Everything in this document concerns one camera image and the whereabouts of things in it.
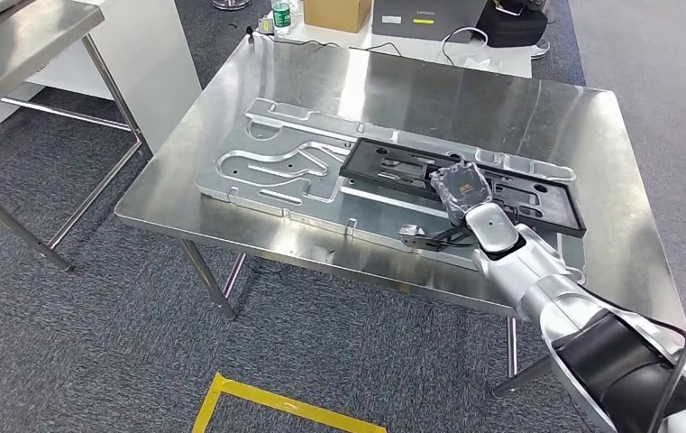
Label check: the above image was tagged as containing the white desk cable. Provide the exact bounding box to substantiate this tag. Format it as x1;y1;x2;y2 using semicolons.
440;26;491;68

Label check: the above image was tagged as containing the clear bottle green label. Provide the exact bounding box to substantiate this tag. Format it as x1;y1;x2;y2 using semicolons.
270;0;294;39

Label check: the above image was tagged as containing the white desk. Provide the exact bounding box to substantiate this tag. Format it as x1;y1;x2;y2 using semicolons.
270;0;535;80

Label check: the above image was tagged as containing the aluminium fixture plate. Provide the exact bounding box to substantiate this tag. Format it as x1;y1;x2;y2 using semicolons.
197;97;587;283

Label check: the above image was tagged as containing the phone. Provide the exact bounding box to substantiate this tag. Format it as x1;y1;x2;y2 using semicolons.
493;0;551;17

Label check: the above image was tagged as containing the black desk cable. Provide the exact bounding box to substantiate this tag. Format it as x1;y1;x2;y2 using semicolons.
245;26;405;60

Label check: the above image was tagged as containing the white cabinet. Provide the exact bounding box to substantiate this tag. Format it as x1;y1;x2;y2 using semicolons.
0;0;203;155

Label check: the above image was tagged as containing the brown cardboard box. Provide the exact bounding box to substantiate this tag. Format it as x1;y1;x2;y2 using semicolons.
302;0;374;34

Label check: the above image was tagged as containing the grey laptop box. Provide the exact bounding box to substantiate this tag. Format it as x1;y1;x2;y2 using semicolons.
371;0;490;42

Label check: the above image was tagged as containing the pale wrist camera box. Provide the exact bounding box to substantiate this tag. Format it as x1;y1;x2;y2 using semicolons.
398;224;425;247

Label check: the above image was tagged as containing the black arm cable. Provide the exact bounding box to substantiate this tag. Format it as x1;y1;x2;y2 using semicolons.
581;285;686;433

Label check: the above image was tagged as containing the black plastic panel part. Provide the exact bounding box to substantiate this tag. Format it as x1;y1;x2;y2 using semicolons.
338;137;588;240

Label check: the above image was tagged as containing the stainless steel side table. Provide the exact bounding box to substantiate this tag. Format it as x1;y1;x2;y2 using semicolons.
0;0;145;274

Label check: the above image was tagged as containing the yellow floor tape square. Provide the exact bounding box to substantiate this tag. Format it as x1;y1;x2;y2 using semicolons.
191;371;388;433

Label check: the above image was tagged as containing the black bag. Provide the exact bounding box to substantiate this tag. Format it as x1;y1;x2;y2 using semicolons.
474;2;551;50

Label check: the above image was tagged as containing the stainless steel workbench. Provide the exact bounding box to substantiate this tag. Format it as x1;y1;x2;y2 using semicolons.
114;35;686;400

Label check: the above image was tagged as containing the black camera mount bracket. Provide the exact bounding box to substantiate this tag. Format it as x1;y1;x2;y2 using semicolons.
402;228;476;252

